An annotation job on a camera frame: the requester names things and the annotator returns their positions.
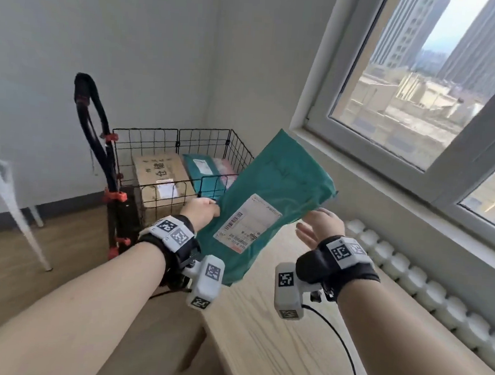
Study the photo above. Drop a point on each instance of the person's left hand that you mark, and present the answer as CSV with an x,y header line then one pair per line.
x,y
200,211

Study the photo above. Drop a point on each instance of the person's right hand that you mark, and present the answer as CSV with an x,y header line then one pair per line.
x,y
325,227

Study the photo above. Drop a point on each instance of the cardboard box black print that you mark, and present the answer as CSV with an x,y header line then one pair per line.
x,y
151,212

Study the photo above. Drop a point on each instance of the pink mailer bag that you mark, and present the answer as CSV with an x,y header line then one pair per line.
x,y
227,168

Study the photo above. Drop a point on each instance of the cardboard box red-marked label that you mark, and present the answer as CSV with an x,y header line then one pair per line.
x,y
155,165

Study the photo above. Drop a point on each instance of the person's left forearm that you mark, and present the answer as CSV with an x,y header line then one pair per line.
x,y
57,320

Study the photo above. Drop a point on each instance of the person's right forearm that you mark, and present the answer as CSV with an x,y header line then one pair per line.
x,y
409,356

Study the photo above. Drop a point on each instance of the white radiator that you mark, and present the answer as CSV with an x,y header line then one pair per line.
x,y
435,294

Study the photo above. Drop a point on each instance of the wooden table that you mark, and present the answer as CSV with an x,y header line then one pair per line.
x,y
281,354

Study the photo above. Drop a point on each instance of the white marble-top side table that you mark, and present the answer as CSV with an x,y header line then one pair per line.
x,y
0,183

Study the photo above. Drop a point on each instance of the white wrist camera with markers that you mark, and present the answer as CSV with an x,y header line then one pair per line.
x,y
208,280
288,291

